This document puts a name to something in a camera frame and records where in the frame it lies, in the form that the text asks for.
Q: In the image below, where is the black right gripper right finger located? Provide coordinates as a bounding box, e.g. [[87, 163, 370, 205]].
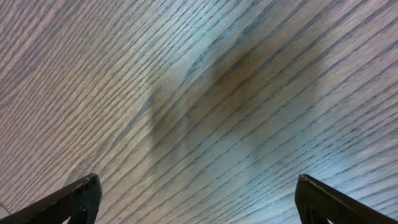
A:
[[295, 174, 397, 224]]

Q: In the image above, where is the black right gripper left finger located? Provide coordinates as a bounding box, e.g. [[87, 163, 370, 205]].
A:
[[1, 173, 103, 224]]

